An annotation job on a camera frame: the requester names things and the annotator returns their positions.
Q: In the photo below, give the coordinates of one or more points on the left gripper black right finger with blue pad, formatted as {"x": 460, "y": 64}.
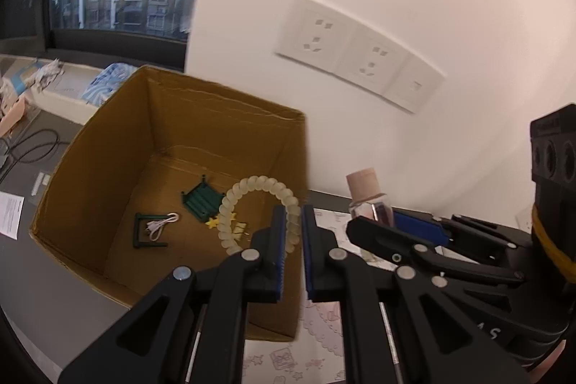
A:
{"x": 398, "y": 326}

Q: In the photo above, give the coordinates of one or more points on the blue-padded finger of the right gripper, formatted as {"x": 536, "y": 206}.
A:
{"x": 445, "y": 228}

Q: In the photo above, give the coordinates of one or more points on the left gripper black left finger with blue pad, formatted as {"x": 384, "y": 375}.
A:
{"x": 190, "y": 328}

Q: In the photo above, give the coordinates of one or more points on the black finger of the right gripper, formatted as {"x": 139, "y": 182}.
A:
{"x": 403, "y": 248}

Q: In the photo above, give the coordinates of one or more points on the small clear bottle pink cap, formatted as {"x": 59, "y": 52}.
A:
{"x": 367, "y": 198}

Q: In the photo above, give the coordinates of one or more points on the pink patterned table mat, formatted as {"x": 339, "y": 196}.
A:
{"x": 316, "y": 355}

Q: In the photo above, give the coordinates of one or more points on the yellow star stickers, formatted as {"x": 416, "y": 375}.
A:
{"x": 213, "y": 222}

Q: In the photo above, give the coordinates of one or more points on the small beige packet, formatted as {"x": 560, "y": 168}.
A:
{"x": 239, "y": 230}

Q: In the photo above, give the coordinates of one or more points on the dark green slatted toy bench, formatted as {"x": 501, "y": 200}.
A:
{"x": 202, "y": 201}

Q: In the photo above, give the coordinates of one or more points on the brown cardboard box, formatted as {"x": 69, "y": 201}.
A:
{"x": 153, "y": 139}

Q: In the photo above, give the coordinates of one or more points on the white paper sheet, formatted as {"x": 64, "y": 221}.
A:
{"x": 10, "y": 214}

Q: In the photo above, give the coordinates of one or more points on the blue white patterned bag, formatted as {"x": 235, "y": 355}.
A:
{"x": 107, "y": 82}

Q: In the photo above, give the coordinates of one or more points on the dark green frame stand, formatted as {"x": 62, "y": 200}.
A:
{"x": 147, "y": 230}

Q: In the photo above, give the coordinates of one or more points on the black camera block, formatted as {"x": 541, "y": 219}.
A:
{"x": 552, "y": 140}

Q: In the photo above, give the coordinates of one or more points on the white triple wall socket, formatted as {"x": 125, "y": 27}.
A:
{"x": 326, "y": 39}

